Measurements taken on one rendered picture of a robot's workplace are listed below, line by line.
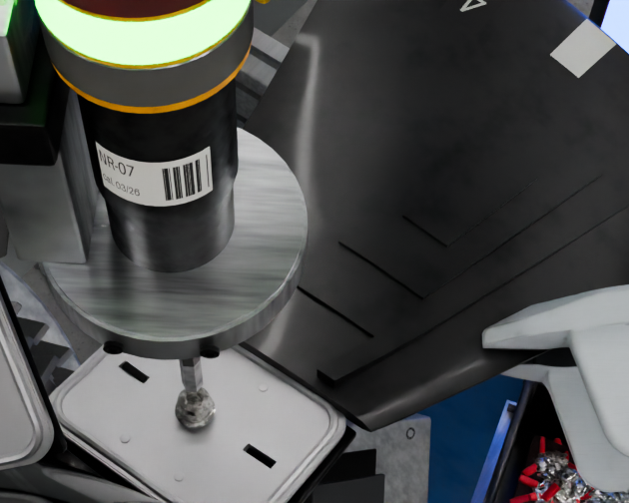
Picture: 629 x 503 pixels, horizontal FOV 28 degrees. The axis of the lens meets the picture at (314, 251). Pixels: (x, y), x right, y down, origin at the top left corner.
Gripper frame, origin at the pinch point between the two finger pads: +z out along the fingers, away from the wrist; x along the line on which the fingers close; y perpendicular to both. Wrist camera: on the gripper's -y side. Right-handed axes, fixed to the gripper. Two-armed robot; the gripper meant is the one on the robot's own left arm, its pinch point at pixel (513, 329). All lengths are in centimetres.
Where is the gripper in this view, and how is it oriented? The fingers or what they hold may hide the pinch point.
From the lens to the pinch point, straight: 46.6
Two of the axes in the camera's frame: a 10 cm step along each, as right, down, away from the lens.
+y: 0.0, 9.0, -4.3
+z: -10.0, -0.1, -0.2
